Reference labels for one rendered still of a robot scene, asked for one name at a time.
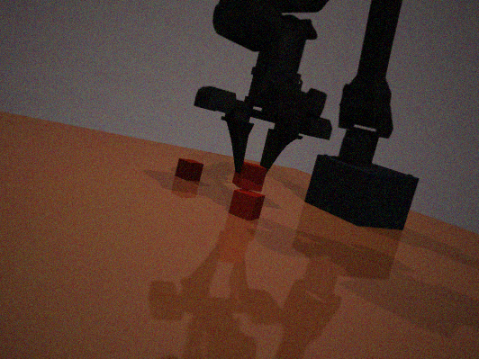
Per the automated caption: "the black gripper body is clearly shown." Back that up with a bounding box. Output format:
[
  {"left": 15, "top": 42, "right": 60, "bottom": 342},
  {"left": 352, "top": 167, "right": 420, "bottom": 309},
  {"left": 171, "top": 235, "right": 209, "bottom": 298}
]
[{"left": 194, "top": 56, "right": 332, "bottom": 140}]

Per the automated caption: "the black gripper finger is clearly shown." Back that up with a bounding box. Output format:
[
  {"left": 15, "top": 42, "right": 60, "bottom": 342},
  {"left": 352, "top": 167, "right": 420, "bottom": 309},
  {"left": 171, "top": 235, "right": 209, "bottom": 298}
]
[
  {"left": 260, "top": 129, "right": 303, "bottom": 172},
  {"left": 221, "top": 116, "right": 254, "bottom": 173}
]

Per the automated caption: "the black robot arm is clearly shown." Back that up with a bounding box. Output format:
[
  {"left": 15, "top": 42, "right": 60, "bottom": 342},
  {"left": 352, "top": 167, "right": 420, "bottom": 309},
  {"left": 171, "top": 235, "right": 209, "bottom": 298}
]
[{"left": 213, "top": 0, "right": 402, "bottom": 168}]

